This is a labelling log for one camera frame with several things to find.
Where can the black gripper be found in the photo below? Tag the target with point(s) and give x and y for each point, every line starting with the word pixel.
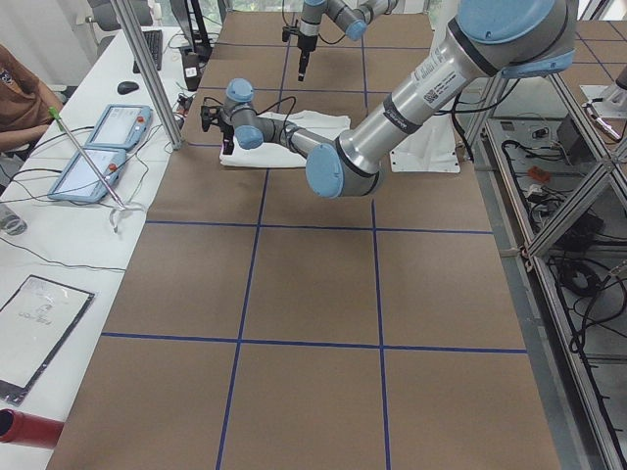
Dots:
pixel 306 43
pixel 226 129

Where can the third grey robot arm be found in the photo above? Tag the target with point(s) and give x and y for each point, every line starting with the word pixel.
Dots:
pixel 607 101

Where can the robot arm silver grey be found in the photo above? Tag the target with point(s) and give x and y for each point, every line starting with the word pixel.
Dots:
pixel 352 21
pixel 512 38

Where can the black box white label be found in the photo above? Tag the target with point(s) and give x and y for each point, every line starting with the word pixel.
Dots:
pixel 191 71

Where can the upper blue teach pendant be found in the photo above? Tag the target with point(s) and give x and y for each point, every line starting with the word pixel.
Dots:
pixel 120 127

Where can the blue teach pendant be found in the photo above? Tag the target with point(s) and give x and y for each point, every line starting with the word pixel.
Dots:
pixel 120 127
pixel 78 181

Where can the black computer mouse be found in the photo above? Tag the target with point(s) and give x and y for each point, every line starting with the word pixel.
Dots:
pixel 126 87

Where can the black keyboard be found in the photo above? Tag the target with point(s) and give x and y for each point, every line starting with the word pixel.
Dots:
pixel 154 43

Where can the lower blue teach pendant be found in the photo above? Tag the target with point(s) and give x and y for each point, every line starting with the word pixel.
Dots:
pixel 78 181

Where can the grey office chair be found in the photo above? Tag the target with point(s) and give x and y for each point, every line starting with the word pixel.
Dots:
pixel 129 16

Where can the metal rod green tip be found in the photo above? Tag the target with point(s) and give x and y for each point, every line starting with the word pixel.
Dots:
pixel 124 208

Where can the seated person brown shirt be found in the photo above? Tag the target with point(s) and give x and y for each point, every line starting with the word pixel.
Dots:
pixel 25 104

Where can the clear water bottle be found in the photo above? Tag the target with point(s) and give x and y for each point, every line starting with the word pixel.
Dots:
pixel 10 222

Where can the orange connector plug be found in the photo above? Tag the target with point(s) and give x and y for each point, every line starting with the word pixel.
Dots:
pixel 538 174

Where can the grey bordered white sheet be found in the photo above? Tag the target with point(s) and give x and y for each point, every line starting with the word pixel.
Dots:
pixel 35 323

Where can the red fire extinguisher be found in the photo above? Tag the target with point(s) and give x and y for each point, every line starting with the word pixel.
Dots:
pixel 28 430

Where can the aluminium frame post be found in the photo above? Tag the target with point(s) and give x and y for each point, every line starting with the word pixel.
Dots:
pixel 160 103

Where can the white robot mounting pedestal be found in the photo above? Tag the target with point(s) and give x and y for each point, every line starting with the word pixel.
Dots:
pixel 432 148

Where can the aluminium frame side rack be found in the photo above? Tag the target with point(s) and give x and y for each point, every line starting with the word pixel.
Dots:
pixel 569 236

